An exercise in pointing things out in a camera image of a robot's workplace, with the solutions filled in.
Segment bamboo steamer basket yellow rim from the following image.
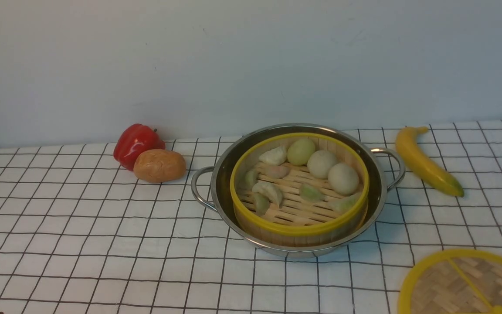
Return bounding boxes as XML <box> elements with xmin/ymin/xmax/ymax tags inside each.
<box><xmin>230</xmin><ymin>133</ymin><xmax>370</xmax><ymax>247</ymax></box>

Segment woven bamboo steamer lid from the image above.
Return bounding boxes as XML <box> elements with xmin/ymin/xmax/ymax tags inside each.
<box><xmin>397</xmin><ymin>249</ymin><xmax>502</xmax><ymax>314</ymax></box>

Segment stainless steel pot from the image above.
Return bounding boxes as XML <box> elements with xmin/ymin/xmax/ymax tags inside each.
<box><xmin>191</xmin><ymin>123</ymin><xmax>406</xmax><ymax>259</ymax></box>

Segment green dumpling left edge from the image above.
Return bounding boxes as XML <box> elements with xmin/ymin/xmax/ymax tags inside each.
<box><xmin>244</xmin><ymin>168</ymin><xmax>258</xmax><ymax>190</ymax></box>

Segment green dumpling edge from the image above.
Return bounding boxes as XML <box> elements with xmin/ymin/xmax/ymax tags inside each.
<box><xmin>244</xmin><ymin>168</ymin><xmax>258</xmax><ymax>190</ymax></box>
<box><xmin>327</xmin><ymin>192</ymin><xmax>361</xmax><ymax>215</ymax></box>

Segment white dumpling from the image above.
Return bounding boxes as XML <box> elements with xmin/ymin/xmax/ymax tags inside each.
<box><xmin>259</xmin><ymin>145</ymin><xmax>287</xmax><ymax>166</ymax></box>
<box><xmin>251</xmin><ymin>181</ymin><xmax>284</xmax><ymax>208</ymax></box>

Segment pink dumpling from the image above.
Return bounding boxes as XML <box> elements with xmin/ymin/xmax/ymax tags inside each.
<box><xmin>265</xmin><ymin>165</ymin><xmax>290</xmax><ymax>179</ymax></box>

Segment white dumpling front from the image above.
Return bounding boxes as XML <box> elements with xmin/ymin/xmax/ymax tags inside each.
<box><xmin>251</xmin><ymin>181</ymin><xmax>284</xmax><ymax>208</ymax></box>

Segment green dumpling front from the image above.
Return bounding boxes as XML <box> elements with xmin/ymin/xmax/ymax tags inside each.
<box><xmin>252</xmin><ymin>193</ymin><xmax>270</xmax><ymax>217</ymax></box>

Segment green dumpling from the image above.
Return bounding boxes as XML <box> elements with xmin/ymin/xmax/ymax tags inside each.
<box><xmin>299</xmin><ymin>183</ymin><xmax>325</xmax><ymax>203</ymax></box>
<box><xmin>252</xmin><ymin>193</ymin><xmax>270</xmax><ymax>217</ymax></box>

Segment green round bun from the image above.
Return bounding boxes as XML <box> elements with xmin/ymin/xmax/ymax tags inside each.
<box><xmin>287</xmin><ymin>138</ymin><xmax>316</xmax><ymax>166</ymax></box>

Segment white round bun middle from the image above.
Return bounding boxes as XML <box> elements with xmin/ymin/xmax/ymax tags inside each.
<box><xmin>307</xmin><ymin>150</ymin><xmax>339</xmax><ymax>179</ymax></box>

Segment white round bun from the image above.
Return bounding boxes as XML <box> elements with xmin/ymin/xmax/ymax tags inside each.
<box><xmin>327</xmin><ymin>163</ymin><xmax>360</xmax><ymax>195</ymax></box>
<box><xmin>307</xmin><ymin>150</ymin><xmax>339</xmax><ymax>179</ymax></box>

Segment green dumpling centre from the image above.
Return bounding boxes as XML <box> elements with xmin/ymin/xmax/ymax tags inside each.
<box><xmin>299</xmin><ymin>183</ymin><xmax>325</xmax><ymax>203</ymax></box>

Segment brown potato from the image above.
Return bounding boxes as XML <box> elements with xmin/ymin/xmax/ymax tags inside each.
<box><xmin>133</xmin><ymin>149</ymin><xmax>187</xmax><ymax>184</ymax></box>

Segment white round bun right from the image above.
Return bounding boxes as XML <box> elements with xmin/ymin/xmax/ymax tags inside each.
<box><xmin>327</xmin><ymin>163</ymin><xmax>360</xmax><ymax>195</ymax></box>

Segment green dumpling right edge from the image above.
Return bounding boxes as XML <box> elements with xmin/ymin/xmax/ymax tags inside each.
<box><xmin>327</xmin><ymin>192</ymin><xmax>361</xmax><ymax>215</ymax></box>

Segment red bell pepper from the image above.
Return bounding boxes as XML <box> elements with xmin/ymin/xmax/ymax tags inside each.
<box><xmin>113</xmin><ymin>123</ymin><xmax>166</xmax><ymax>171</ymax></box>

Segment yellow banana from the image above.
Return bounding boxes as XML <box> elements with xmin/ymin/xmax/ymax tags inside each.
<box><xmin>396</xmin><ymin>126</ymin><xmax>464</xmax><ymax>197</ymax></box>

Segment white checkered tablecloth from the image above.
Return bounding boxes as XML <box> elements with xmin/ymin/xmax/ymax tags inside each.
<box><xmin>0</xmin><ymin>120</ymin><xmax>502</xmax><ymax>314</ymax></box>

